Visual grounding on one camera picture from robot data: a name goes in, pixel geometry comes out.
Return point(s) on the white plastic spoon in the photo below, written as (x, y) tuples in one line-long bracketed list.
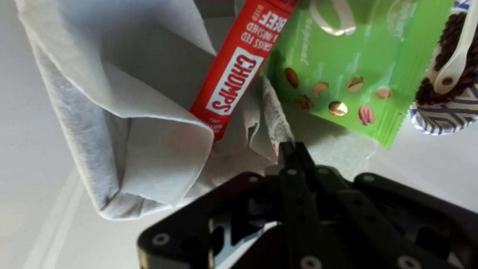
[(456, 60)]

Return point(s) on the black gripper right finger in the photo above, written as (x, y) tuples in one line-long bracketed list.
[(388, 224)]

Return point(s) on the green nut snack packet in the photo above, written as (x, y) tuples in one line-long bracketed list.
[(348, 54)]

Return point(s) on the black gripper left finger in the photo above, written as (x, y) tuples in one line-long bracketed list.
[(239, 218)]

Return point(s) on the red Chomps beef stick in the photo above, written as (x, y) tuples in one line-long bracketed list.
[(233, 79)]

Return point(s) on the white cloth basket liner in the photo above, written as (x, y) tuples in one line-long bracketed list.
[(124, 99)]

